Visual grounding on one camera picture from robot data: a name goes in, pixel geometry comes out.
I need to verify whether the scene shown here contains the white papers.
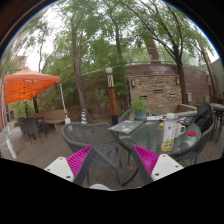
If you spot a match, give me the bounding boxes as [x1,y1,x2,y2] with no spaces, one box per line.
[146,115,164,122]

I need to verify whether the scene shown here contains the dark patio chairs group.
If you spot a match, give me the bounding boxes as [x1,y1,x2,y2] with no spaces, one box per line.
[17,116,48,146]

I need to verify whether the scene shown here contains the globe lamp post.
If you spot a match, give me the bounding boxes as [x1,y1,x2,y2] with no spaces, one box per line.
[105,66,119,127]

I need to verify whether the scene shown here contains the slender grey-trunk tree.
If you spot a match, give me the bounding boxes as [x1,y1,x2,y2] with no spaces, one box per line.
[56,0,101,116]

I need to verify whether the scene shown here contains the green plant in blue pot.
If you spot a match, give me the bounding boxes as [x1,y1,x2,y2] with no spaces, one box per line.
[130,97,149,122]

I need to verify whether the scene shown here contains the round dark patio table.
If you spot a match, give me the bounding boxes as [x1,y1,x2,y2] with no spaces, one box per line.
[209,102,224,134]

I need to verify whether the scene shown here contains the black jacket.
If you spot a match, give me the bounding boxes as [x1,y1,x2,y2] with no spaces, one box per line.
[194,102,214,134]

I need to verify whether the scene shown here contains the grey laptop with stickers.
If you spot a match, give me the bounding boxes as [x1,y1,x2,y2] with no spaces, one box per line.
[108,119,144,135]

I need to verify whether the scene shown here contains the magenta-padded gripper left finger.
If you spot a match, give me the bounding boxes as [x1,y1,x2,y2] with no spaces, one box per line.
[44,145,98,187]

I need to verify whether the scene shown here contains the orange canopy tent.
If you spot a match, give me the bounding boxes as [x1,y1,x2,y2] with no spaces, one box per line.
[1,65,72,160]

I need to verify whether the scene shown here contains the clear drink bottle white cap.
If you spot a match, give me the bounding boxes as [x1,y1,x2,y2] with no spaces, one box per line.
[160,112,177,153]

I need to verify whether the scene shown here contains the white ribbed mug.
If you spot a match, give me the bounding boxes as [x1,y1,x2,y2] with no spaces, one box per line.
[174,122,187,138]

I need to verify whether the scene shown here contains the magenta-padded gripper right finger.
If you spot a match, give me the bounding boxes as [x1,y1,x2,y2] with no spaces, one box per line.
[130,144,184,186]

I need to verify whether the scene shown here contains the black laptop with stickers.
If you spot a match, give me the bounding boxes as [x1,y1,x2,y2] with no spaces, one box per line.
[175,116,194,127]

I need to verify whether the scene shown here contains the wooden bench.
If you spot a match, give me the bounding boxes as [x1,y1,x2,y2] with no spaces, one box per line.
[41,109,69,133]

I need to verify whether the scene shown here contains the dark-trunk tree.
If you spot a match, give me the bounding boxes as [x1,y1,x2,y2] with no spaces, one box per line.
[126,0,214,105]

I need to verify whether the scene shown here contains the blue yellow striped cone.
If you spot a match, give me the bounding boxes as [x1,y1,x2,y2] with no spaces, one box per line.
[80,108,89,125]

